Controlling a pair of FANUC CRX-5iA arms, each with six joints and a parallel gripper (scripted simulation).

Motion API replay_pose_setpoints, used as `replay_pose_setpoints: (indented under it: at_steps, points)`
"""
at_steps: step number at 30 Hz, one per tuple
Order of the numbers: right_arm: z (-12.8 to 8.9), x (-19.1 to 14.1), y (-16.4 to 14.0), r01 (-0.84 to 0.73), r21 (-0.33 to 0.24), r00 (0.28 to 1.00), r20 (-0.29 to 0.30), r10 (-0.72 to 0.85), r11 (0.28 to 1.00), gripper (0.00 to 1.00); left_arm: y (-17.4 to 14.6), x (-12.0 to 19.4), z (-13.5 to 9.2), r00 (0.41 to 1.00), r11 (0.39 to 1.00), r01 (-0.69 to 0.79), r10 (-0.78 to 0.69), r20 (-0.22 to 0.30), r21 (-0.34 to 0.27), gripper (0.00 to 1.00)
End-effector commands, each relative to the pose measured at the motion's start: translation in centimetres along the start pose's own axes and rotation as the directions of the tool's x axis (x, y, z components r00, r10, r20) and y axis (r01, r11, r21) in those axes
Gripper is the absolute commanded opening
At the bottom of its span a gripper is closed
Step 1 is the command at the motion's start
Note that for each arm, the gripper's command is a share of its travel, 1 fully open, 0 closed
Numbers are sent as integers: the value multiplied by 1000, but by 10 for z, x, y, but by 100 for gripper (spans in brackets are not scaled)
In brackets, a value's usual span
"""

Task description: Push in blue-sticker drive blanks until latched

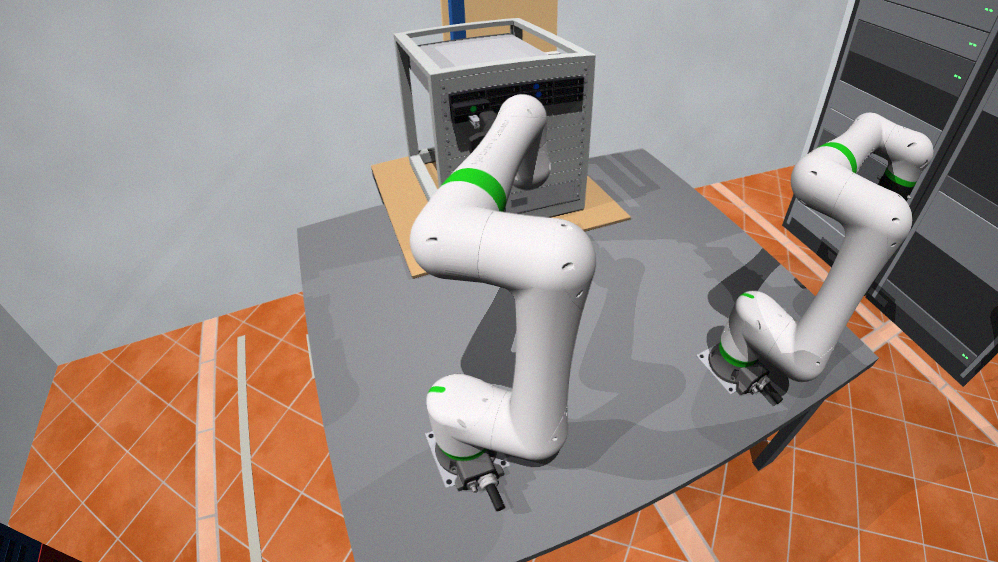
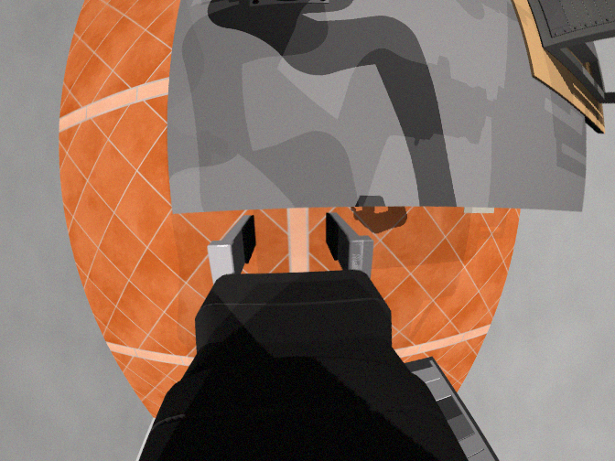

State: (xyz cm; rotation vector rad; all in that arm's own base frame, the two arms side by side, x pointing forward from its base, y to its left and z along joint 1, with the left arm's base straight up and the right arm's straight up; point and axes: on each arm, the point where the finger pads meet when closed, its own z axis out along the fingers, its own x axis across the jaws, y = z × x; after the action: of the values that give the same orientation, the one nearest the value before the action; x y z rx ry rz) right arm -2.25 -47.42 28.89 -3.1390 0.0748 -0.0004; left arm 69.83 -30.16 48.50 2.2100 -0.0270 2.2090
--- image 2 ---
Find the orange flat board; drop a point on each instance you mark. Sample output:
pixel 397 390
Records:
pixel 551 72

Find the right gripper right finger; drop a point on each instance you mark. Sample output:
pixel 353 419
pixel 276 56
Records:
pixel 353 252

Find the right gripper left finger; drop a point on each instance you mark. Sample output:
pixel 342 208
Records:
pixel 235 250

